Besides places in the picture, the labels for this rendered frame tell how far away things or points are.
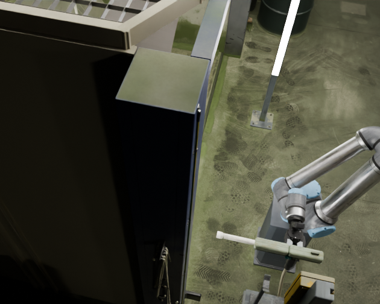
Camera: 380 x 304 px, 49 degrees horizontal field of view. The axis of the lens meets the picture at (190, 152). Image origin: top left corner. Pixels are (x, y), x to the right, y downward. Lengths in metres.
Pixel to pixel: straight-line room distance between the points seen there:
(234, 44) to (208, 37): 3.37
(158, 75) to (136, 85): 0.06
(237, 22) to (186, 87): 3.36
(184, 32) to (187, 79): 3.51
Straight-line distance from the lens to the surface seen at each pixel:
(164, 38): 2.11
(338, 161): 2.25
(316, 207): 2.45
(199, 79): 0.97
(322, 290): 1.47
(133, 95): 0.94
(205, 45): 1.06
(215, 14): 1.17
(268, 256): 3.09
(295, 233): 2.08
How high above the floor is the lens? 2.96
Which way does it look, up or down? 54 degrees down
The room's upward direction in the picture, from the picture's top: 4 degrees clockwise
